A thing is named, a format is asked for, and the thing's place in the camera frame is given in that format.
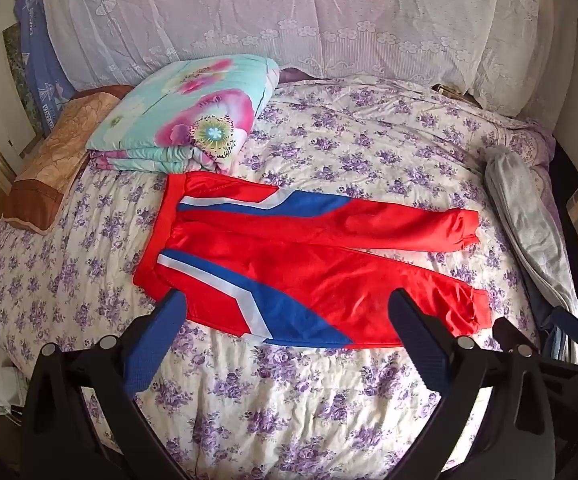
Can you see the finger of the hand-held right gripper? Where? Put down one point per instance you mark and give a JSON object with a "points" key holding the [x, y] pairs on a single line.
{"points": [[571, 325]]}

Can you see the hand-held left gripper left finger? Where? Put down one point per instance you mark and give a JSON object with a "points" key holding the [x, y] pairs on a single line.
{"points": [[156, 340]]}

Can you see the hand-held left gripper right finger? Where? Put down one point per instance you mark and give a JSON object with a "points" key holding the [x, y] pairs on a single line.
{"points": [[419, 340]]}

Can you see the red blue white pants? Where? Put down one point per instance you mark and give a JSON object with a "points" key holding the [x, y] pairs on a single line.
{"points": [[319, 270]]}

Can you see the blue striped cloth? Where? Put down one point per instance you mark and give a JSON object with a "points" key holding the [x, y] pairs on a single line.
{"points": [[564, 351]]}

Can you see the purple floral bed sheet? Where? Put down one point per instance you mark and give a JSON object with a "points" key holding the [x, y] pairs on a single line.
{"points": [[319, 410]]}

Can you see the grey cloth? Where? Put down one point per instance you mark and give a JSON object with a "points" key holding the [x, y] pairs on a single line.
{"points": [[524, 210]]}

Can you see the brown patterned pillow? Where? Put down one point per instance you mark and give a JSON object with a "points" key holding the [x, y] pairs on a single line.
{"points": [[54, 160]]}

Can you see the folded floral quilt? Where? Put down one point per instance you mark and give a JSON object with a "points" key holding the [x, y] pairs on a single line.
{"points": [[169, 105]]}

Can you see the blue patterned cloth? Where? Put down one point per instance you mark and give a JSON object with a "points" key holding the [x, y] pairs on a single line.
{"points": [[39, 70]]}

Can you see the white lace cover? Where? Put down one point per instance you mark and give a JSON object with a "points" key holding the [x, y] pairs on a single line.
{"points": [[319, 10]]}

